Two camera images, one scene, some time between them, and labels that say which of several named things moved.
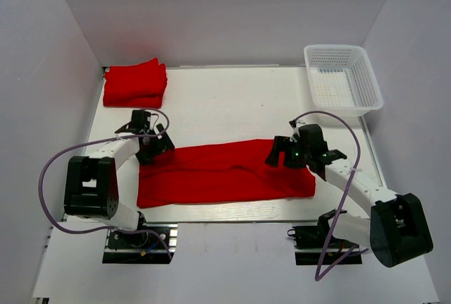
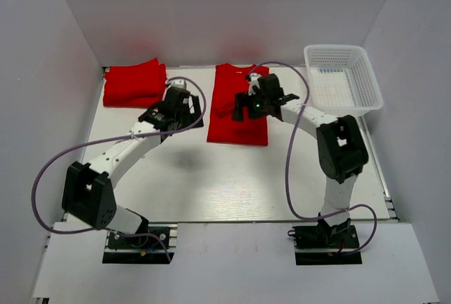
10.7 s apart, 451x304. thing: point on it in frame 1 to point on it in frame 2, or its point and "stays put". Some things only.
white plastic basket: [342, 80] stays put
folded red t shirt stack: [138, 85] stays put
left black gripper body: [156, 147] to [184, 119]
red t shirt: [197, 172] to [229, 80]
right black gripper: [283, 144] to [242, 99]
